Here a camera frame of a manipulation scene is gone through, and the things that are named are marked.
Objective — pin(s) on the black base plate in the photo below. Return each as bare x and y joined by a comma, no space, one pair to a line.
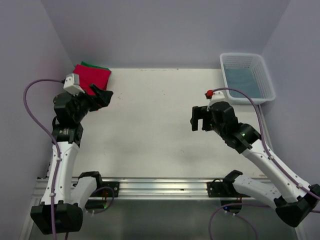
114,185
216,190

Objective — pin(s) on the white plastic mesh basket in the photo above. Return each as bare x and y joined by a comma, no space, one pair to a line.
256,64

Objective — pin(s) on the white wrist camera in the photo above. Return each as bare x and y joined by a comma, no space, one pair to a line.
214,97
72,84

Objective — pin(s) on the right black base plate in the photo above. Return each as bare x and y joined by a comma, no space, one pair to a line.
216,190

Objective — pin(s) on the crimson pink t shirt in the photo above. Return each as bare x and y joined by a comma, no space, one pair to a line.
92,75

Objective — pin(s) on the aluminium mounting rail frame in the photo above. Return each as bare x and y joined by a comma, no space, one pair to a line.
154,154

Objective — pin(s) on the folded green t shirt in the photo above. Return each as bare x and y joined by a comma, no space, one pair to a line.
83,63

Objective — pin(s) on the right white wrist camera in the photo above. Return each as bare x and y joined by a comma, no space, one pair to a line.
214,97

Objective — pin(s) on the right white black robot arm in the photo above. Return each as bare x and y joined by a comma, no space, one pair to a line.
290,196

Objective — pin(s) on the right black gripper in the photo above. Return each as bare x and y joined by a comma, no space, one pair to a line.
200,112

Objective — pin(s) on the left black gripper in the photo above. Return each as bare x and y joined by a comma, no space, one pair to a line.
101,99

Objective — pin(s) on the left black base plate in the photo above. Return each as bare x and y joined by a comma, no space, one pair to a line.
114,185

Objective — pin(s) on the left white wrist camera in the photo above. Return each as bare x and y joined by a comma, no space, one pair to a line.
72,84

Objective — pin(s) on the blue t shirt in basket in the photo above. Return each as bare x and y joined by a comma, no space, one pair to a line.
243,80

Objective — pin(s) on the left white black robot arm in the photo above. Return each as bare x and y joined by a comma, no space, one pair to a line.
61,208

